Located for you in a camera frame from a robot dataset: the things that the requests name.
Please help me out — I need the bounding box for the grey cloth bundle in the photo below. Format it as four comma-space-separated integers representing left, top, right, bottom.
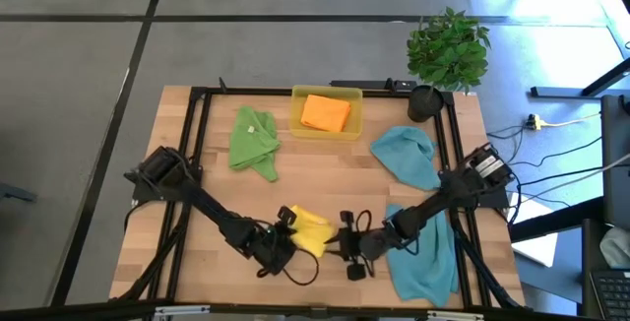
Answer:
598, 225, 630, 270

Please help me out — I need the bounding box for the yellow extension cord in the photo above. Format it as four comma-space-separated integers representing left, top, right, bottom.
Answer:
523, 111, 602, 133

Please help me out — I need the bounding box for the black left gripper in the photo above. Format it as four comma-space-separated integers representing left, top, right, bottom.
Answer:
249, 205, 299, 277

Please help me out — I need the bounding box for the grey floor cable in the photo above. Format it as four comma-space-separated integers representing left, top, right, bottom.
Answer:
516, 152, 630, 205

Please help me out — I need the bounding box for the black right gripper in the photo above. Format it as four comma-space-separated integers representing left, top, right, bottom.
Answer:
324, 209, 393, 283

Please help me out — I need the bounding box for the yellow microfiber towel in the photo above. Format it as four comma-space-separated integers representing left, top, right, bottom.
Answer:
288, 204, 340, 259

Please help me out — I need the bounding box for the black rectangular bar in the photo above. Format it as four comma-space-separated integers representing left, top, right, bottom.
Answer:
328, 78, 418, 93

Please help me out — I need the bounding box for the grey computer case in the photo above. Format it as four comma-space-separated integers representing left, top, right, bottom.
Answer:
599, 94, 630, 229

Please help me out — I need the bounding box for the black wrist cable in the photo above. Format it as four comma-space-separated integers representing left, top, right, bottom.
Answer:
254, 246, 321, 288
353, 208, 374, 237

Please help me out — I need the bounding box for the white flat board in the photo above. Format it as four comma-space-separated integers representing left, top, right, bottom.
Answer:
505, 191, 561, 269

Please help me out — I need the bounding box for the blue microfiber towel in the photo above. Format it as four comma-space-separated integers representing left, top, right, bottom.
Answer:
369, 125, 443, 192
384, 203, 460, 308

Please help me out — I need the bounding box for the black floor cable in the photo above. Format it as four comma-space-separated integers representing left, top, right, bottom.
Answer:
506, 135, 604, 169
511, 164, 604, 188

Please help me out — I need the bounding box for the silver metal bracket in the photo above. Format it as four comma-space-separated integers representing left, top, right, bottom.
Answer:
425, 309, 485, 321
154, 304, 212, 318

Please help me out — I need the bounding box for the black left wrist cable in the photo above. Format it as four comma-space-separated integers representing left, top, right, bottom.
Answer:
254, 246, 321, 288

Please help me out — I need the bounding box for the black desk leg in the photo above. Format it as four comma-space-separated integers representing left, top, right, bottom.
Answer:
529, 56, 630, 100

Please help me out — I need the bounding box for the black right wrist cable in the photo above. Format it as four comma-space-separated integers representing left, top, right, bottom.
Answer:
353, 208, 374, 237

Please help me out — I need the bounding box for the black keyboard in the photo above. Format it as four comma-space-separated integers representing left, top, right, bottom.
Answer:
588, 268, 630, 321

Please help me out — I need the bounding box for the orange microfiber towel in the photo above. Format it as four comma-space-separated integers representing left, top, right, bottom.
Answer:
299, 94, 352, 134

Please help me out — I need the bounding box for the yellow translucent plastic bin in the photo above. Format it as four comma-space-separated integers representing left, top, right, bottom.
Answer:
288, 84, 364, 142

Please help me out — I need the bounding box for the green leafy plant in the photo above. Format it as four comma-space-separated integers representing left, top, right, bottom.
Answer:
405, 5, 493, 94

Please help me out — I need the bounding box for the dark furniture foot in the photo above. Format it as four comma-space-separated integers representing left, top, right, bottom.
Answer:
0, 181, 39, 204

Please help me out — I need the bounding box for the dark desk beam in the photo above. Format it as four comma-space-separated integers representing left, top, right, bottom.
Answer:
509, 196, 607, 244

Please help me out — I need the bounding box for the black plant pot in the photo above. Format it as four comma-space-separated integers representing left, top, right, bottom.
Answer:
407, 84, 447, 124

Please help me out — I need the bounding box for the black aluminium table frame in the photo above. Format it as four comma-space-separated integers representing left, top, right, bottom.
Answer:
108, 76, 527, 312

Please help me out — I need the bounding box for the black frame crossbar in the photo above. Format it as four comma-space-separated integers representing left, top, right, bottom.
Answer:
0, 298, 630, 321

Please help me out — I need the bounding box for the green microfiber towel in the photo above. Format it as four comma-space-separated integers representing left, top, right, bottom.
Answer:
227, 105, 283, 183

